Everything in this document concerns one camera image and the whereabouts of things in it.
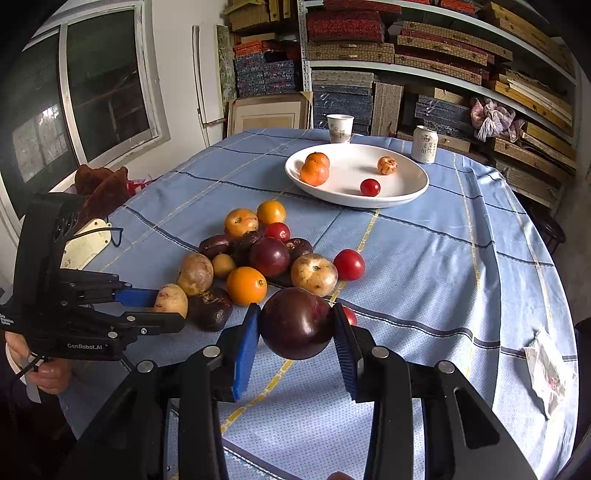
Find blue plaid tablecloth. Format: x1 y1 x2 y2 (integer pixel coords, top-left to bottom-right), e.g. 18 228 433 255
58 127 580 480

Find white drink can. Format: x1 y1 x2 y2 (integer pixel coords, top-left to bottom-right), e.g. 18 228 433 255
411 124 439 164

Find stacks of woven flat boxes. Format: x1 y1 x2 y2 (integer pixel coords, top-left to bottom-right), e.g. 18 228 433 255
224 0 580 208

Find white oval plate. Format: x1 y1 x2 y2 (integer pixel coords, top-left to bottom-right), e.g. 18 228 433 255
284 143 430 208

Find wooden picture frame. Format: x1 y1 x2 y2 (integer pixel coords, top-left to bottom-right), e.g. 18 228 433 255
226 91 314 137

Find white framed window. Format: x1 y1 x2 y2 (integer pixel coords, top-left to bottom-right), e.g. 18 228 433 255
0 0 171 222

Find tan round fruit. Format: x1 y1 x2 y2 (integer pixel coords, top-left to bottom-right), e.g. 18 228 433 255
152 283 189 319
290 253 339 297
176 252 214 296
224 208 259 238

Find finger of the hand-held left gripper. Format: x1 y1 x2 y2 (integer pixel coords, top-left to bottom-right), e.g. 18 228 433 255
90 310 186 344
58 269 161 309

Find white power strip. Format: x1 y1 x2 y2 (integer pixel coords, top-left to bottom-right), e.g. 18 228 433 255
60 218 114 271

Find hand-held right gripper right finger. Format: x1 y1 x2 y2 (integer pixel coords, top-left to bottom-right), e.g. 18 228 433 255
330 302 539 480

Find green marbled panel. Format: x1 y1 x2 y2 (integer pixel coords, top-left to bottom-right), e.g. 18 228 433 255
216 24 237 109

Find brown cloth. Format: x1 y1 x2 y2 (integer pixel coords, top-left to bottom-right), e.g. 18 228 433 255
74 164 132 222

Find person's left hand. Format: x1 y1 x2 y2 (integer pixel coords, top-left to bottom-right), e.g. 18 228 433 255
4 332 75 395

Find pink cloth bag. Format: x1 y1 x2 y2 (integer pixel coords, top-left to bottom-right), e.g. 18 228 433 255
470 96 527 144

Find crumpled white wrapper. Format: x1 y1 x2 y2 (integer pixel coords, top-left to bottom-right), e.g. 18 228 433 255
524 325 578 421

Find white metal shelf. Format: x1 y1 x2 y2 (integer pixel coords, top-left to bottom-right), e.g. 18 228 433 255
298 0 583 148

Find white leaning panel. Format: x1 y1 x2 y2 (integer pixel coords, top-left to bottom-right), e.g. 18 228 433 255
191 24 232 125

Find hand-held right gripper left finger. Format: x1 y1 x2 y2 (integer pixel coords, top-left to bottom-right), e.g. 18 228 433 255
60 302 262 480

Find white paper cup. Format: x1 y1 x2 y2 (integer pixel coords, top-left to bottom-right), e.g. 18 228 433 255
327 113 354 144

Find stack of blue patterned boxes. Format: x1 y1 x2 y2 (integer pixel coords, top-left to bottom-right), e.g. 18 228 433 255
233 41 303 97

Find black cable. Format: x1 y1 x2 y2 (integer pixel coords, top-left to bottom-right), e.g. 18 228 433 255
65 225 124 250

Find small tan fruit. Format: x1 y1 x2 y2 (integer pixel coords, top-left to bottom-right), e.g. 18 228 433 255
211 253 238 279

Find orange tomato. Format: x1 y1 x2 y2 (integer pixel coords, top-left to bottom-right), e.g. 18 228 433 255
226 266 269 307
256 200 287 226

